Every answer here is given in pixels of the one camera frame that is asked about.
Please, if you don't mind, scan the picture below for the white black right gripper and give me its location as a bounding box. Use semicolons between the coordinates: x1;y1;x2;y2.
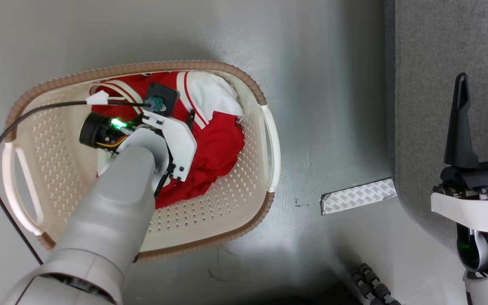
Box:
430;67;488;236

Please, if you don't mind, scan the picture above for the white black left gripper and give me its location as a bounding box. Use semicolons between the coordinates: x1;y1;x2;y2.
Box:
79;110;197;183

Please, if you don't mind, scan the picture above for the cream plastic laundry basket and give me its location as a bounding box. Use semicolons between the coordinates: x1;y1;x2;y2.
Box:
2;60;281;262

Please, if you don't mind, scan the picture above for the red and white garment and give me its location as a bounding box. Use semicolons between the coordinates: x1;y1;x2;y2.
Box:
89;71;246;209

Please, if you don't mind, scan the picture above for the grey fabric sofa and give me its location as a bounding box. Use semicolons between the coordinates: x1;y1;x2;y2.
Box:
384;0;488;251

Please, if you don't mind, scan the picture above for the white cable tag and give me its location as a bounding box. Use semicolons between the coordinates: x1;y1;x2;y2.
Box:
86;90;110;106

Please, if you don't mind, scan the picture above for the white printed floor tape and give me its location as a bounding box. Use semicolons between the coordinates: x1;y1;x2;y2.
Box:
320;178;398;216

